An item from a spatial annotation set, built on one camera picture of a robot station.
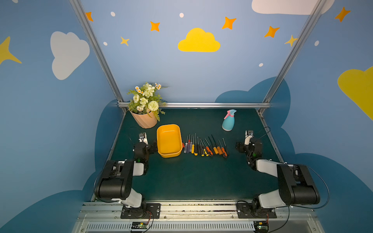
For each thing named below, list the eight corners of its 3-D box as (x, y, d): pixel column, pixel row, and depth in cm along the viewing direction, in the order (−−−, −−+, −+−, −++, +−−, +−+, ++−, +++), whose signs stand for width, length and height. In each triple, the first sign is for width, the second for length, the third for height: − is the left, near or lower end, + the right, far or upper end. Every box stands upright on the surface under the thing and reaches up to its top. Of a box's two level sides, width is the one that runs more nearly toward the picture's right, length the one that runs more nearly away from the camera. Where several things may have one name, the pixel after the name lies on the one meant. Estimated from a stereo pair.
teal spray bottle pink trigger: (221, 131, 113) (227, 113, 96) (220, 127, 115) (225, 109, 99) (231, 131, 113) (239, 114, 97) (230, 127, 116) (237, 109, 99)
